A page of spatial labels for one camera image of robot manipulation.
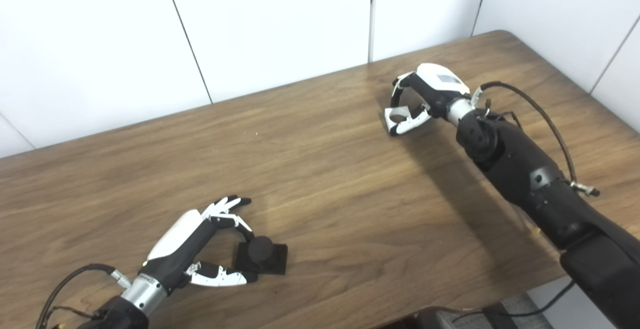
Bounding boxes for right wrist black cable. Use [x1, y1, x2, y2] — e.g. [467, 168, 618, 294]
[471, 81, 601, 197]

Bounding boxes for thin black floor cable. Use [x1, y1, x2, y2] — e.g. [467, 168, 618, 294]
[452, 279, 576, 321]

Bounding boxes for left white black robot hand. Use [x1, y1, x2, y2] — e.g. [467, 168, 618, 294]
[137, 195, 259, 295]

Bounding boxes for right wrist thin wires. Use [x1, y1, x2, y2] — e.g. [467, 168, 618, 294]
[482, 99, 524, 130]

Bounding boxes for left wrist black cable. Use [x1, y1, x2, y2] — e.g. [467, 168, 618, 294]
[35, 263, 132, 329]

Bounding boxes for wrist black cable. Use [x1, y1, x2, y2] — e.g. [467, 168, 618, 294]
[35, 263, 132, 329]
[471, 81, 601, 197]

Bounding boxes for black peg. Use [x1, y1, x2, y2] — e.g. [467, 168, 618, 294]
[234, 235, 289, 276]

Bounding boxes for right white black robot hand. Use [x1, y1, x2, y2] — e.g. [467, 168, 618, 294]
[384, 63, 472, 137]

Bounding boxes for white square piece with hole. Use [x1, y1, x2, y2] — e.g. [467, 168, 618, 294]
[384, 106, 416, 126]

